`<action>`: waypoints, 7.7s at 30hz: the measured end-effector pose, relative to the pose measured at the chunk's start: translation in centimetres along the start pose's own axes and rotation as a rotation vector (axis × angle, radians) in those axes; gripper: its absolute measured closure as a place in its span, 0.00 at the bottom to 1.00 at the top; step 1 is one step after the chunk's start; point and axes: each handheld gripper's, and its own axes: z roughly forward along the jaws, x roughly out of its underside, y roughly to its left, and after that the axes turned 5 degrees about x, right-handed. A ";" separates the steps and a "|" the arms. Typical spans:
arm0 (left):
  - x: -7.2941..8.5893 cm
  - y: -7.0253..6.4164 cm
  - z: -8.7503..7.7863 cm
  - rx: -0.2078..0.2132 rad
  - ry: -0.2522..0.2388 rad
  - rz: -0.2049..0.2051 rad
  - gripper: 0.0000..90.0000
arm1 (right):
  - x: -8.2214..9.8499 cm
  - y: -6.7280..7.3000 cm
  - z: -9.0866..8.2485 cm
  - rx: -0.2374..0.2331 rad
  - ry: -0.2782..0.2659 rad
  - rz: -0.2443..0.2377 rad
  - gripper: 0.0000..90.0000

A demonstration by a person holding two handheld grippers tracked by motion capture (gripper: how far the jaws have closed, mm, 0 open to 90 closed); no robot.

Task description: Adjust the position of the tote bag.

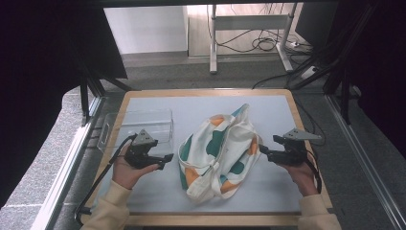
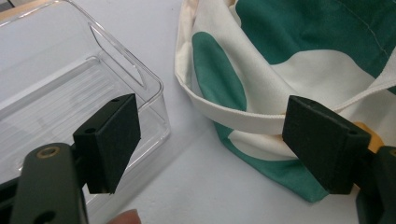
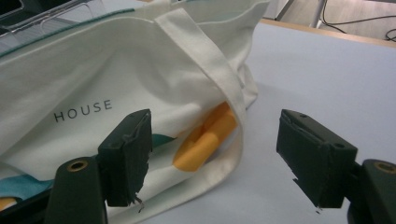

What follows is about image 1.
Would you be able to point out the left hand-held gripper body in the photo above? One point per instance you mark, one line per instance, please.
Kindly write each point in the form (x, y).
(140, 156)

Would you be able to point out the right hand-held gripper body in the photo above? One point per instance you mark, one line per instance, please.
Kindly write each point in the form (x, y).
(292, 153)

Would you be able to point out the clear plastic container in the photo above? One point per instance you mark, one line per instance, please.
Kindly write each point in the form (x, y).
(150, 123)

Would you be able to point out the white tote bag coloured patches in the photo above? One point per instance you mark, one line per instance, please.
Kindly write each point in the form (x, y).
(220, 153)

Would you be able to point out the person's left hand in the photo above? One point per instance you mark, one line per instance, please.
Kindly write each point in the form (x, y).
(124, 174)

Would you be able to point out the person's right hand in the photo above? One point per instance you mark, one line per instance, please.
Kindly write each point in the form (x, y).
(304, 180)

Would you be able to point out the wooden framed work board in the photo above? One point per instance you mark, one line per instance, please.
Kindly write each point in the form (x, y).
(159, 191)

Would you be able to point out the white power strip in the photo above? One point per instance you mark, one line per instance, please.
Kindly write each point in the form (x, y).
(309, 72)

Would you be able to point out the black curtain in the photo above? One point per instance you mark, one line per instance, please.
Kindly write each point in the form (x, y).
(38, 80)
(379, 64)

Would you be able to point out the white metal desk frame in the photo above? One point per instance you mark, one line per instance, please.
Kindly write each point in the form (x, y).
(249, 22)

